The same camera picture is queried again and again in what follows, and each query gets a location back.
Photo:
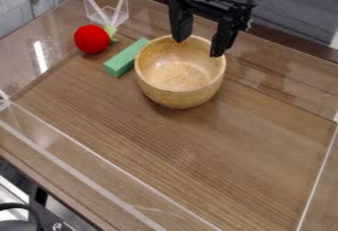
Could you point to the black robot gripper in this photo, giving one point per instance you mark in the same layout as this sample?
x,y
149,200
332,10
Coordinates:
x,y
214,9

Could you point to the green rectangular block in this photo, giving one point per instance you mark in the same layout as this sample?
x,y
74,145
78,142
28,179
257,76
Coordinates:
x,y
122,62

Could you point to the wooden brown bowl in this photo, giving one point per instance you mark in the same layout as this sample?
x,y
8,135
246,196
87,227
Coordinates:
x,y
178,75

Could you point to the small light green piece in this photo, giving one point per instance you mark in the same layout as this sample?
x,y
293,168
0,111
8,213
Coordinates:
x,y
111,32

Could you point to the red ball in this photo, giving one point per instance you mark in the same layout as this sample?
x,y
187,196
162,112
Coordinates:
x,y
91,39

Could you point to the clear acrylic corner bracket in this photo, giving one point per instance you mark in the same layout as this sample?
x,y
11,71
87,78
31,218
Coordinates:
x,y
107,16

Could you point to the clear acrylic tray wall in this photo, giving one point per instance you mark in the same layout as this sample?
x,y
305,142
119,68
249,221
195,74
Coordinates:
x,y
228,167

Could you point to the black table leg frame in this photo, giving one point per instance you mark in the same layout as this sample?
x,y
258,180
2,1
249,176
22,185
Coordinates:
x,y
51,222

